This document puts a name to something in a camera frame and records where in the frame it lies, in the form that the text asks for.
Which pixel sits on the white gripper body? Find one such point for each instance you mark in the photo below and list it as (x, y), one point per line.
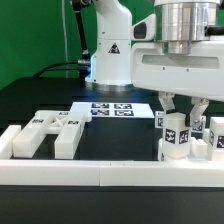
(174, 53)

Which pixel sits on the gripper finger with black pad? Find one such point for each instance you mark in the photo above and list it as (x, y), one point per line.
(194, 118)
(166, 101)

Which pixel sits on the white chair seat part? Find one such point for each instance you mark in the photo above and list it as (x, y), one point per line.
(193, 149)

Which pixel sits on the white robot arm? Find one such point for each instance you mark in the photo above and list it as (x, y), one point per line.
(111, 63)

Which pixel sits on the white tagged cube far right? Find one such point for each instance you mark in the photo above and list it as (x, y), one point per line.
(200, 127)

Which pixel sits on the white tagged cube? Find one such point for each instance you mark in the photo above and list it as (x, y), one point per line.
(159, 115)
(200, 127)

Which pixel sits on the white tagged cube near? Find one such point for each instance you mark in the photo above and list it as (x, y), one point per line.
(159, 115)

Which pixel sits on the white marker base sheet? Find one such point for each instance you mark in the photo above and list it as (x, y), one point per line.
(113, 110)

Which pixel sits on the black cable post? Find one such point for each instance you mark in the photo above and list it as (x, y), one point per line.
(84, 62)

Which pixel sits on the white chair back frame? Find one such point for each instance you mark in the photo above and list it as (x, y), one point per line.
(67, 126)

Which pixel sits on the white U-shaped fence wall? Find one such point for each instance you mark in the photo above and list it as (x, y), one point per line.
(104, 173)

